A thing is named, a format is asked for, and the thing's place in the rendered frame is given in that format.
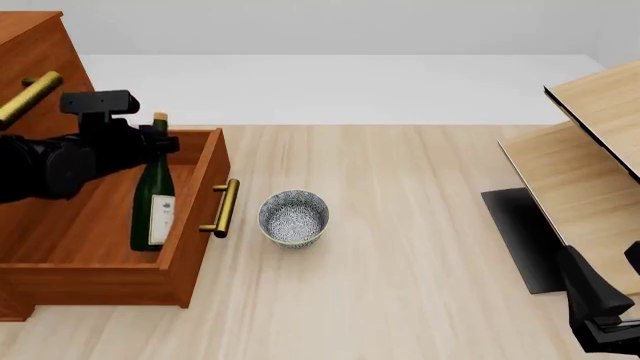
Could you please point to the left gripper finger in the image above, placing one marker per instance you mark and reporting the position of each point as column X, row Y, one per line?
column 167, row 144

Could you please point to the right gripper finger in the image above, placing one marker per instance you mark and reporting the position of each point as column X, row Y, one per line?
column 592, row 285
column 634, row 257

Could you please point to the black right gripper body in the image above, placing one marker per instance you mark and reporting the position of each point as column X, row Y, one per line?
column 607, row 335

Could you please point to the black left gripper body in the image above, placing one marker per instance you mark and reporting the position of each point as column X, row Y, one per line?
column 127, row 146

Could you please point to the dark green wine bottle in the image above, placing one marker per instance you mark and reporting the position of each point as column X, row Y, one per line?
column 151, row 202

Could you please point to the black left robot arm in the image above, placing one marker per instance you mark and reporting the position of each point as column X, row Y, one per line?
column 35, row 168

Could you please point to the open wooden drawer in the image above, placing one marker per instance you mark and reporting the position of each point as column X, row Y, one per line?
column 192, row 225

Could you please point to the closed wooden drawer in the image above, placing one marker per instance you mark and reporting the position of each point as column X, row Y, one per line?
column 65, row 67

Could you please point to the wooden cabinet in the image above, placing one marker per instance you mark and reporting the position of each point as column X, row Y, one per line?
column 30, row 26

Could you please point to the pale wooden rack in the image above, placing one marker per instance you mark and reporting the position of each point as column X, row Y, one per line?
column 590, row 176

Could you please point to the blue patterned bowl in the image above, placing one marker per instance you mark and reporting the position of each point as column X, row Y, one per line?
column 294, row 219

